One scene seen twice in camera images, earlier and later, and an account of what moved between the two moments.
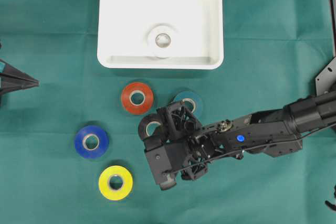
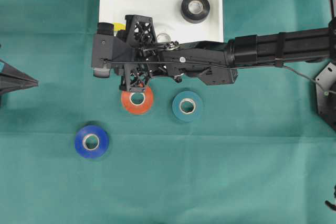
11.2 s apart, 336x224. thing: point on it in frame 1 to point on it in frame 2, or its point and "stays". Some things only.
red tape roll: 137,108 stays
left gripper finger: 7,88 stays
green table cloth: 70,150 stays
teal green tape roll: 180,98 stays
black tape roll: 144,121 to 195,8
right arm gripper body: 180,123 to 147,59
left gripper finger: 9,74 stays
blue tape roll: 81,138 stays
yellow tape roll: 118,194 to 119,26
